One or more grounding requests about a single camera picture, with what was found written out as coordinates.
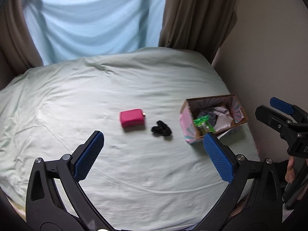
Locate light blue hanging cloth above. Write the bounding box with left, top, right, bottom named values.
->
left=22, top=0, right=167, bottom=66

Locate patterned cardboard box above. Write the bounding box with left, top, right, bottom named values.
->
left=179, top=93, right=248, bottom=145

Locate bed with pale green sheet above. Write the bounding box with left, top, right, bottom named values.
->
left=0, top=47, right=261, bottom=231

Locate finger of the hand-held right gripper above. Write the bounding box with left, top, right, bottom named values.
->
left=270, top=97, right=308, bottom=126
left=255, top=105, right=293, bottom=140

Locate person's right hand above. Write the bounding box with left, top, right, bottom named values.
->
left=285, top=159, right=296, bottom=184

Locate pink pouch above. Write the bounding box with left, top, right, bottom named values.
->
left=120, top=109, right=146, bottom=129

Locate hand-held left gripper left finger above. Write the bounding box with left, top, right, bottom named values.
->
left=25, top=130, right=113, bottom=231

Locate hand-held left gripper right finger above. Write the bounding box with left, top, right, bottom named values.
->
left=192, top=132, right=282, bottom=231

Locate black sock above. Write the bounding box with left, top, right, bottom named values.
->
left=151, top=120, right=172, bottom=139

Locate green packet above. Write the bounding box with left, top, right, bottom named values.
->
left=194, top=115, right=210, bottom=134

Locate white cloth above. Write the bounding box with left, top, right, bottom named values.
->
left=212, top=106, right=233, bottom=133

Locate grey sock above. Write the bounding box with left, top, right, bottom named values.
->
left=198, top=111, right=219, bottom=127

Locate brown curtain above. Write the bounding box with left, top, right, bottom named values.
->
left=157, top=0, right=241, bottom=63
left=0, top=0, right=45, bottom=77

